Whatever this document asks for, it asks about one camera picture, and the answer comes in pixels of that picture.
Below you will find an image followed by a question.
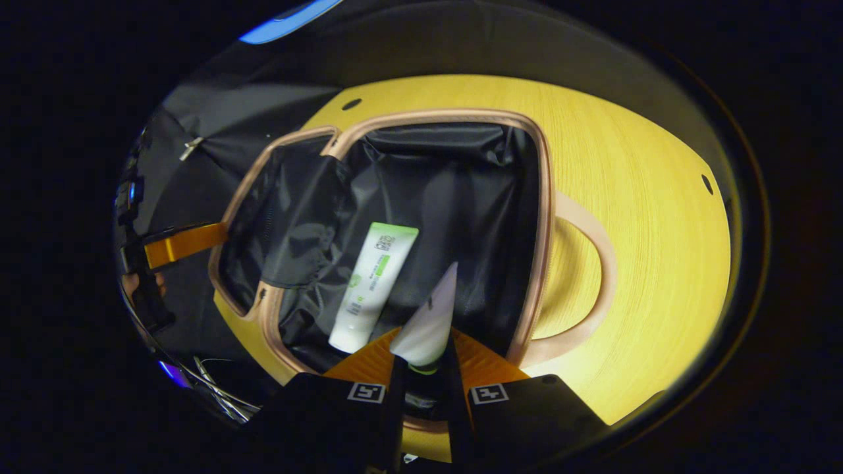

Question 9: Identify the white tube with green cap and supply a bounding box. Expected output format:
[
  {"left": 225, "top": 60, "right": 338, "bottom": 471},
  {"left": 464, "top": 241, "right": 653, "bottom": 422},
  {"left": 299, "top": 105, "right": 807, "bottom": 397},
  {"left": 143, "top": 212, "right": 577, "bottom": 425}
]
[{"left": 389, "top": 261, "right": 460, "bottom": 376}]

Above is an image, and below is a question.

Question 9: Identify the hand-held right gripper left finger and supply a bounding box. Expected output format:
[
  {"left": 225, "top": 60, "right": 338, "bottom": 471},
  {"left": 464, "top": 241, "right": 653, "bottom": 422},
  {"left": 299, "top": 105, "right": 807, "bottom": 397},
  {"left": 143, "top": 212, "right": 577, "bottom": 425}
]
[{"left": 247, "top": 327, "right": 410, "bottom": 474}]

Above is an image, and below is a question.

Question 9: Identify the black backdrop cloth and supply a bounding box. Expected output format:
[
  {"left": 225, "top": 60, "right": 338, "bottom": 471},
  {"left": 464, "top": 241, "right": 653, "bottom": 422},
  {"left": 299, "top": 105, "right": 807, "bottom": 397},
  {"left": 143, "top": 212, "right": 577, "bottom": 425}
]
[{"left": 115, "top": 0, "right": 725, "bottom": 396}]

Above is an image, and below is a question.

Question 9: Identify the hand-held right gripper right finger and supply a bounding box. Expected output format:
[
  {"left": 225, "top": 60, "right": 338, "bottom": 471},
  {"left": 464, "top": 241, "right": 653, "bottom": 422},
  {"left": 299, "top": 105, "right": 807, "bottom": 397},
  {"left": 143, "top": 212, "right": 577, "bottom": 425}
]
[{"left": 438, "top": 327, "right": 610, "bottom": 471}]

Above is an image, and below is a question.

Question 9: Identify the white tube with green label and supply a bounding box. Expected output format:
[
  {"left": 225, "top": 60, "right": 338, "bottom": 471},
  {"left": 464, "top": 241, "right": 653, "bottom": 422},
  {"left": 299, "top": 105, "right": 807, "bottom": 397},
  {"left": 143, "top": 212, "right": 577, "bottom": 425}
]
[{"left": 328, "top": 222, "right": 420, "bottom": 354}]

